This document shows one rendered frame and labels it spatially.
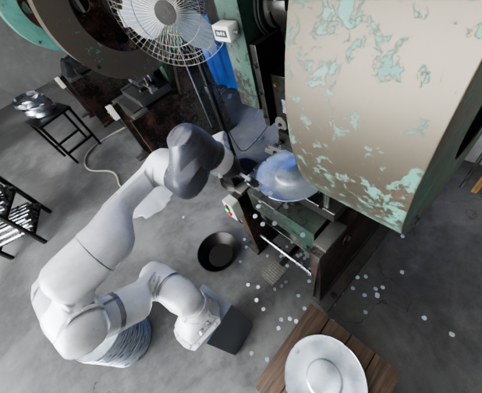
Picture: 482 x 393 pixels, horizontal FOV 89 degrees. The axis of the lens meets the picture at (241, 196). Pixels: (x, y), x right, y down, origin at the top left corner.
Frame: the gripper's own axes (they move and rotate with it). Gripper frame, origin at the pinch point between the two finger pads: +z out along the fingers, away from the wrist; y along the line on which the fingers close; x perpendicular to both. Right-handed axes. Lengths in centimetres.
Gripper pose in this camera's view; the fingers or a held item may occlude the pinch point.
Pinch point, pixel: (255, 184)
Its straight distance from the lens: 88.8
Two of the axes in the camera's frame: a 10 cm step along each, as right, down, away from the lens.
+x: 5.2, -8.5, -0.6
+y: 6.8, 4.6, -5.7
